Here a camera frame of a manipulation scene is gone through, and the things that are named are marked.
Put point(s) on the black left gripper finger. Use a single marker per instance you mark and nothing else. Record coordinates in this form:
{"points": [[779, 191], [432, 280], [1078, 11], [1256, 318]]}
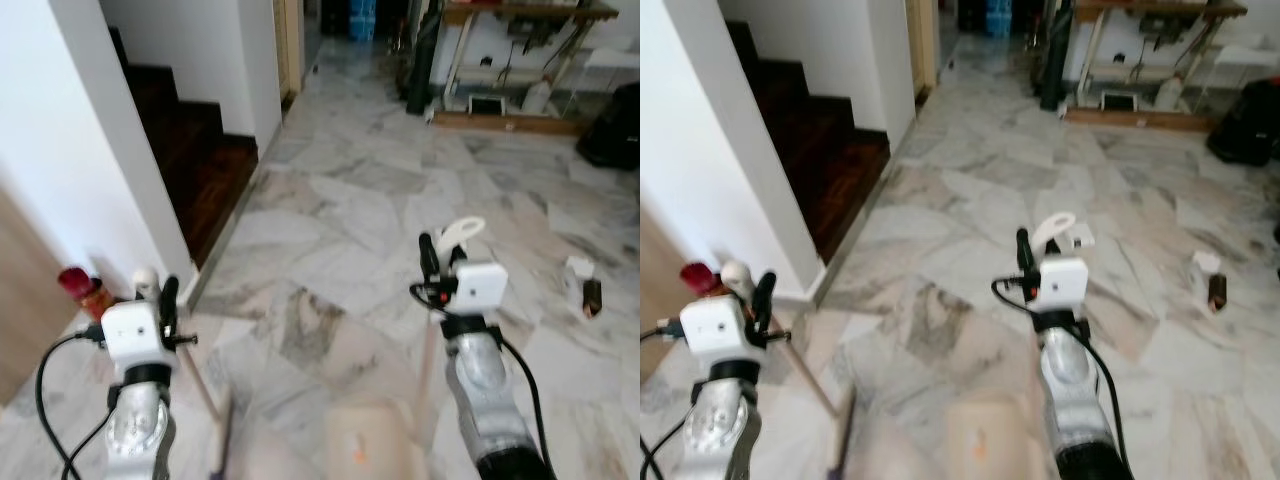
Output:
{"points": [[765, 300], [169, 305]]}

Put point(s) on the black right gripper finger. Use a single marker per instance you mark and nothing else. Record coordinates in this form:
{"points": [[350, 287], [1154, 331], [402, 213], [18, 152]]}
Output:
{"points": [[429, 255], [1024, 250]]}

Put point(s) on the red-capped brown bottle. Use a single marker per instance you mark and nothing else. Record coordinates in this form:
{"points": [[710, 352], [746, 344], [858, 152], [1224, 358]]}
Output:
{"points": [[698, 277], [78, 285]]}

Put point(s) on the light wooden cabinet panel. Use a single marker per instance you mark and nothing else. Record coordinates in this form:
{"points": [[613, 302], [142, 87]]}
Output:
{"points": [[655, 300], [25, 300]]}

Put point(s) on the dark wooden staircase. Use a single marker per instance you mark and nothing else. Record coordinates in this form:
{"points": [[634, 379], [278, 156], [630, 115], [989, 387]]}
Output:
{"points": [[820, 150], [200, 160]]}

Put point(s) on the dark brown small bottle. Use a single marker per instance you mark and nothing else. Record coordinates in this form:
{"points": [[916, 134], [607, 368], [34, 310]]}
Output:
{"points": [[593, 300], [1219, 293]]}

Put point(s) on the white framed dark panel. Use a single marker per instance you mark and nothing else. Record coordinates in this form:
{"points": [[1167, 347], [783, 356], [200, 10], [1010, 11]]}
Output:
{"points": [[486, 104], [1117, 101]]}

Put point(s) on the dark tall cylinder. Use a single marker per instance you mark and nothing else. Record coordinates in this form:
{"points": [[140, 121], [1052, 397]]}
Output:
{"points": [[423, 70], [1056, 65]]}

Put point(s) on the white plastic bottle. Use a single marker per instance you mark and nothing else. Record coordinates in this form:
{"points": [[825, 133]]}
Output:
{"points": [[1170, 95], [537, 98]]}

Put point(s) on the black bin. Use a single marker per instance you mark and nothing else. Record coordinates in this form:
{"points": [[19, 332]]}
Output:
{"points": [[615, 130], [1245, 125]]}

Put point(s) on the blue box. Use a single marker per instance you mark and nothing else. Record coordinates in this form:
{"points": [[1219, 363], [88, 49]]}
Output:
{"points": [[998, 18], [361, 20]]}

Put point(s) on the wooden shelf table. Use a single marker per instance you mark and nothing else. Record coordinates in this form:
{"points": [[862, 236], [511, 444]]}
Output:
{"points": [[1150, 8], [520, 12]]}

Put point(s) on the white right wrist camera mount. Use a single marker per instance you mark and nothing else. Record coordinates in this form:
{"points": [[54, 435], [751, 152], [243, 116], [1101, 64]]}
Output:
{"points": [[1062, 285], [480, 288]]}

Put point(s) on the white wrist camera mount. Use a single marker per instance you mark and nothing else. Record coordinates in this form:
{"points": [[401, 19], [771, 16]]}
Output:
{"points": [[1062, 285], [480, 288], [130, 330], [715, 330]]}

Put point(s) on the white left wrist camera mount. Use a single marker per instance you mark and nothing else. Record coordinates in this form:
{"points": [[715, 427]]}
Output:
{"points": [[715, 330], [130, 330]]}

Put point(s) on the wooden door frame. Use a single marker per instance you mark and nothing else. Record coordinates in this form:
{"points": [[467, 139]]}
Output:
{"points": [[922, 50], [290, 50]]}

